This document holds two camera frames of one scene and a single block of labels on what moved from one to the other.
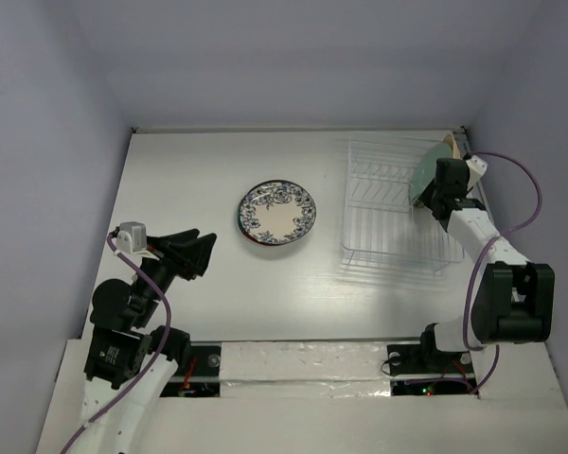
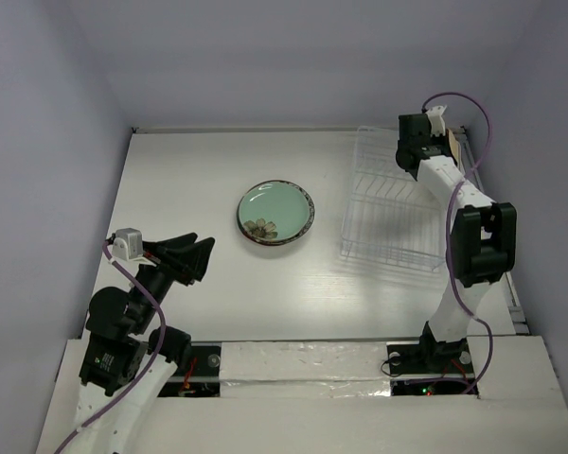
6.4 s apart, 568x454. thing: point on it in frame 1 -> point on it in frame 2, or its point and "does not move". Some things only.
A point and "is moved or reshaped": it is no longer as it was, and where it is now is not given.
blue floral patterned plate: [275, 213] does not move
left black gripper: [170, 247] does not move
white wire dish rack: [381, 225] does not move
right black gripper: [436, 190] -> [411, 130]
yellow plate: [455, 149] does not move
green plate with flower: [425, 171] is moved or reshaped
